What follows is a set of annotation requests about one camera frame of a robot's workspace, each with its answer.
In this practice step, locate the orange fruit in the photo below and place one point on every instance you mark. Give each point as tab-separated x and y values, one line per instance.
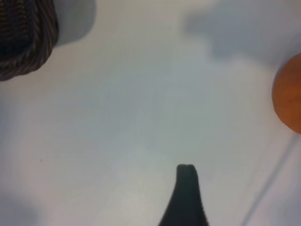
289	94

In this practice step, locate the dark brown wicker basket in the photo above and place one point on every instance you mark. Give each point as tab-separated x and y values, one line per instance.
23	35

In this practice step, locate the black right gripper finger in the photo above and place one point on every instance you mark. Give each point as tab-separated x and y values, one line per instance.
187	200

